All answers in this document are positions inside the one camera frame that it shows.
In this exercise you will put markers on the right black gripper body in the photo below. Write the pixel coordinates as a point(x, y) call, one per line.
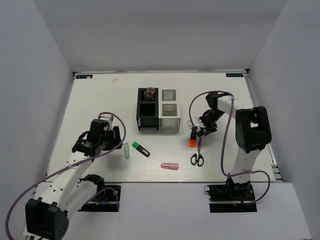
point(209, 120)

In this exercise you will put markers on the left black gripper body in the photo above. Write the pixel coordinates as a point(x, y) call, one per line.
point(112, 142)

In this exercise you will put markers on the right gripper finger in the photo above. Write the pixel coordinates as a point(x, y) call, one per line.
point(193, 126)
point(207, 131)

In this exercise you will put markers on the green translucent eraser case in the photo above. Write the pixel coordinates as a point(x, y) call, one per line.
point(126, 150)

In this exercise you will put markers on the orange capped black highlighter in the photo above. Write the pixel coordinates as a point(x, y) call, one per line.
point(193, 136)

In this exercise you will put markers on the green capped black highlighter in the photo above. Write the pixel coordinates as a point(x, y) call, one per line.
point(140, 149)

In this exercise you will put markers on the black handled scissors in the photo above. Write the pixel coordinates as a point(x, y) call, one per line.
point(197, 159)

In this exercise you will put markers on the pink translucent eraser case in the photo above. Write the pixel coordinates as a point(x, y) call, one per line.
point(170, 166)

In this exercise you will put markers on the pink capped black highlighter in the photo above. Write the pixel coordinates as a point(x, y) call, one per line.
point(199, 131)

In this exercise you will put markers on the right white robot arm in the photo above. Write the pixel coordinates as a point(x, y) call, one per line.
point(252, 134)

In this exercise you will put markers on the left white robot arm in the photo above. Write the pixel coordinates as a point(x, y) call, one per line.
point(49, 215)

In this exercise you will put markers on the white slotted container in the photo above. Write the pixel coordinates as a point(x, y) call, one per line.
point(169, 110)

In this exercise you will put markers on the black slotted container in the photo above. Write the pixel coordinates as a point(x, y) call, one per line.
point(147, 109)

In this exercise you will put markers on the right blue table label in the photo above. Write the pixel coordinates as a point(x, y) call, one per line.
point(234, 75)

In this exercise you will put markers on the blue table label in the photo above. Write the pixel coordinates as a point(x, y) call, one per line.
point(234, 75)
point(84, 76)

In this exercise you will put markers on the left blue table label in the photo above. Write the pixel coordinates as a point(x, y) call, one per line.
point(84, 76)

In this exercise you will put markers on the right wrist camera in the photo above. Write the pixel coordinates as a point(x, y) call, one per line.
point(194, 119)

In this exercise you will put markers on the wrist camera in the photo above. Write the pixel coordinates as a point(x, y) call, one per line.
point(106, 117)
point(194, 119)

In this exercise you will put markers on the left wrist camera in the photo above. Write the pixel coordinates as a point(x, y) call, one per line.
point(106, 117)

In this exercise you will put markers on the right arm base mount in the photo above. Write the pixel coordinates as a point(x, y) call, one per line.
point(222, 200)

